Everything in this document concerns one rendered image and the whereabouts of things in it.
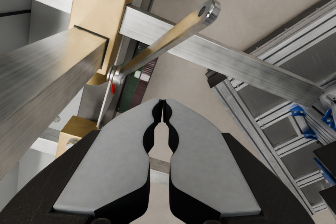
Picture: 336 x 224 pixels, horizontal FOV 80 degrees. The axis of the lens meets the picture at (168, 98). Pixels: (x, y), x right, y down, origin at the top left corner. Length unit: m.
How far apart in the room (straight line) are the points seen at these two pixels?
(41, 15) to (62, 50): 0.37
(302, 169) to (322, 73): 0.63
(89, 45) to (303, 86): 0.25
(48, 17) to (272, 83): 0.46
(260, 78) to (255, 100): 0.82
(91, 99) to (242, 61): 0.33
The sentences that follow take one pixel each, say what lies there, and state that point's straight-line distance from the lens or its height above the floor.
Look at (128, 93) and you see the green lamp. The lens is 0.44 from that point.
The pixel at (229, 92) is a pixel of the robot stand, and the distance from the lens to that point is 1.01.
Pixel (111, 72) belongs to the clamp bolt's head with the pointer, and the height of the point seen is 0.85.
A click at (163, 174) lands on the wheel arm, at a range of 0.40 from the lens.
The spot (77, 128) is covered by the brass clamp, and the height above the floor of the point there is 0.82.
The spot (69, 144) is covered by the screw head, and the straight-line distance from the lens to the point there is 0.36.
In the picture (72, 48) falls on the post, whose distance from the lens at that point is 0.18.
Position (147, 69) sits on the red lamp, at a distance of 0.42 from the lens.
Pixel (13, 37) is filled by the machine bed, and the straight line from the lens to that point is 0.53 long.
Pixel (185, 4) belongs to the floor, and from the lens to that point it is 1.10.
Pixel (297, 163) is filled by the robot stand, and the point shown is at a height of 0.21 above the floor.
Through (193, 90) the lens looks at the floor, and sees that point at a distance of 1.22.
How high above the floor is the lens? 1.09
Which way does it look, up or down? 62 degrees down
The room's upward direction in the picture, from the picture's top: 180 degrees clockwise
